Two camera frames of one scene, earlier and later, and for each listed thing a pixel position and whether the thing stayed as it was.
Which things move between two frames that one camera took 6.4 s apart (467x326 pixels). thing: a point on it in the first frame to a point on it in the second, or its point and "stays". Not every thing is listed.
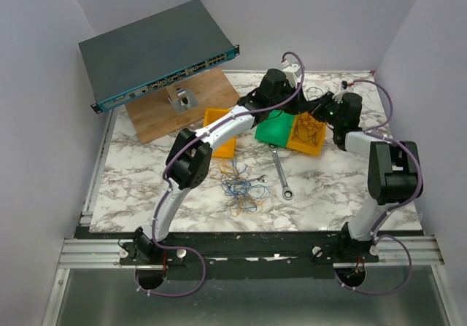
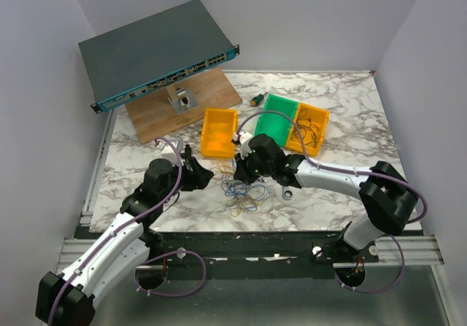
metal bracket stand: [181, 99] stays
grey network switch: [153, 51] stays
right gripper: [328, 99] to [241, 173]
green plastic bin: [276, 129] stays
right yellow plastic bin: [308, 135] stays
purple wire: [306, 127] to [284, 116]
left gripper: [298, 107] to [197, 178]
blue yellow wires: [238, 193] stays
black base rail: [245, 255] stays
